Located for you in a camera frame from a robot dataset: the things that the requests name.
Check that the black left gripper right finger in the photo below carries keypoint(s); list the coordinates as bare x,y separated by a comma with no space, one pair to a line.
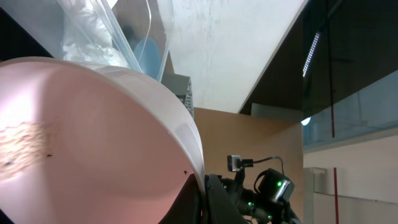
220,210

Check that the clear plastic bin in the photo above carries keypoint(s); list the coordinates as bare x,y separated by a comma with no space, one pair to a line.
127,33

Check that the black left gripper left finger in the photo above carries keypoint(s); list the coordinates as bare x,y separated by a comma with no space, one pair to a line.
187,207

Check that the grey plastic dishwasher rack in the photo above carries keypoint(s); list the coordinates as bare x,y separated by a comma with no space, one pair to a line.
181,86

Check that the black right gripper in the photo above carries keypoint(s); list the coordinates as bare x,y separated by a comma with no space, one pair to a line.
253,203

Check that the white napkin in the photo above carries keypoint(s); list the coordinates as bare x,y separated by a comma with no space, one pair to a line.
86,38

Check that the white bowl with rice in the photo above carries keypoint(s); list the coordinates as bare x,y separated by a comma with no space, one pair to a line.
84,143

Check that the dark blue bowl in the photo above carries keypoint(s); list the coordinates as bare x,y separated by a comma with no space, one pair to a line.
148,56

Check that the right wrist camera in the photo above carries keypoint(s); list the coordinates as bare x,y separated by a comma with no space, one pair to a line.
236,163

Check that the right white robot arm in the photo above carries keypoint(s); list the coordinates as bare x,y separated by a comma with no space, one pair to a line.
283,188

